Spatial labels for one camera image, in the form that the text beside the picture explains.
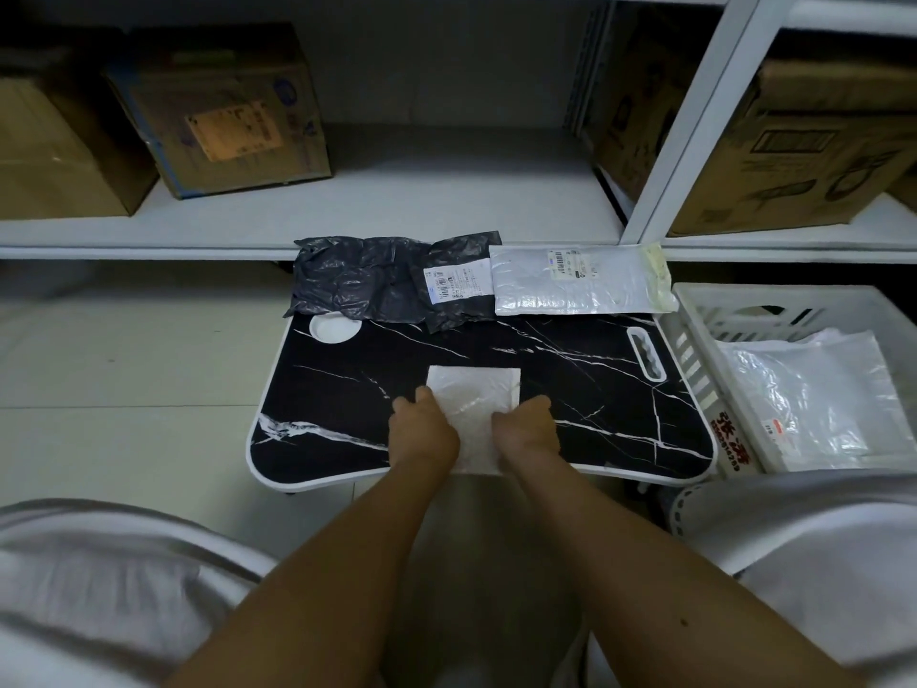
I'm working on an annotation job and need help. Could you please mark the person's left hand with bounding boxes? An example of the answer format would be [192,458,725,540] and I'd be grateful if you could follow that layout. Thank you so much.
[389,386,461,470]

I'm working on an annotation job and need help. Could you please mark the person's right hand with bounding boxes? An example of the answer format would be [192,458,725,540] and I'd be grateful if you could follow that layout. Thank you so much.
[490,395,562,460]

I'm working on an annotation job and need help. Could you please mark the small white bubble mailer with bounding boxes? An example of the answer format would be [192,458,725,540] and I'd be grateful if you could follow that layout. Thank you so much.
[426,364,522,478]

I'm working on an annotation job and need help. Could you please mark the dark grey labelled bag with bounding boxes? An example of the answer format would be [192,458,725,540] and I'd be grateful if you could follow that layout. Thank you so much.
[412,230,502,334]

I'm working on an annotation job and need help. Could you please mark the narrow white mailer taped end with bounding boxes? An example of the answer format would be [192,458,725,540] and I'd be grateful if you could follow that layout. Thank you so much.
[489,243,678,317]

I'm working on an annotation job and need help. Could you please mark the white plastic basket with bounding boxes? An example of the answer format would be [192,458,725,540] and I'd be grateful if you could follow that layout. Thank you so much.
[655,282,917,489]

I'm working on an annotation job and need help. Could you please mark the white metal shelf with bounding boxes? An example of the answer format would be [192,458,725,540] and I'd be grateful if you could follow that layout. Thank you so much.
[0,0,917,265]

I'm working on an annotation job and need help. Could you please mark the person's right forearm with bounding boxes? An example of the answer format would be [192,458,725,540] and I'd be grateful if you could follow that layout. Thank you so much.
[512,450,854,688]

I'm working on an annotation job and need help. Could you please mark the person's left forearm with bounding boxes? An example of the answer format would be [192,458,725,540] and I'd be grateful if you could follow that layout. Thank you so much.
[164,458,459,688]

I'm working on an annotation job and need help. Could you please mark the person's white shorts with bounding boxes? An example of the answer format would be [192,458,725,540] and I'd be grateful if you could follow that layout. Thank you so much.
[0,470,917,688]

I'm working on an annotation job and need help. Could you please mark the black marble lap table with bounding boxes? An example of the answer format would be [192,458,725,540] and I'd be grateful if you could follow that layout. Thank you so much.
[245,311,719,493]

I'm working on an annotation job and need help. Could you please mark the cardboard box with orange label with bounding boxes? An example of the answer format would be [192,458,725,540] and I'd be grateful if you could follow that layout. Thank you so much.
[107,24,334,200]

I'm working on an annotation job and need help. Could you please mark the cardboard box with black print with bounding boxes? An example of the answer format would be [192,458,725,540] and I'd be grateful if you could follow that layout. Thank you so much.
[586,6,917,239]

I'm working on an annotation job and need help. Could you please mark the plain brown cardboard box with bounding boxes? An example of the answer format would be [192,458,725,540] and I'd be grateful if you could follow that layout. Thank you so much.
[0,63,160,221]

